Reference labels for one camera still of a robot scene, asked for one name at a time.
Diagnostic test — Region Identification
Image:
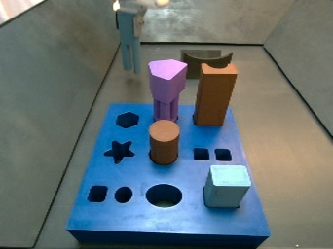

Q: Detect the light blue square-circle peg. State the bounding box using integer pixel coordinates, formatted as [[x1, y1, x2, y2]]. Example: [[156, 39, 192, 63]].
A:
[[117, 11, 140, 74]]

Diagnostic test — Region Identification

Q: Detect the blue shape-sorting board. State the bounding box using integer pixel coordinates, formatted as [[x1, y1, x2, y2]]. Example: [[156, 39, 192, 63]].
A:
[[67, 103, 270, 249]]

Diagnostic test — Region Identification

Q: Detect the dark grey crescent block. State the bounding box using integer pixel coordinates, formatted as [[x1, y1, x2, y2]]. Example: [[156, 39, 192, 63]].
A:
[[180, 50, 232, 79]]

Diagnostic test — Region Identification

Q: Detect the brown cylinder peg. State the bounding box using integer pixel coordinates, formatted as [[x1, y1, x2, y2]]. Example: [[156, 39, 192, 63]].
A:
[[148, 120, 179, 165]]

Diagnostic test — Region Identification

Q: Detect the purple pentagon peg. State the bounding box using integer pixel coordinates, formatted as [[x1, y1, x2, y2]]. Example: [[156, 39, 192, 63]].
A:
[[148, 59, 187, 121]]

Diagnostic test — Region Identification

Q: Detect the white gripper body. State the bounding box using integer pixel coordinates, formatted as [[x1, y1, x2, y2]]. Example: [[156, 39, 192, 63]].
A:
[[111, 0, 170, 14]]

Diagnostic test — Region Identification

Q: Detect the light teal cube block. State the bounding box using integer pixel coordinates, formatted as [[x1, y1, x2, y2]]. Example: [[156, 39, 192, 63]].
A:
[[203, 165, 251, 208]]

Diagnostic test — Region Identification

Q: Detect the brown rectangular block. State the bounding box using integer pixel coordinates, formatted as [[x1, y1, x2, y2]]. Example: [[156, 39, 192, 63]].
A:
[[194, 63, 238, 126]]

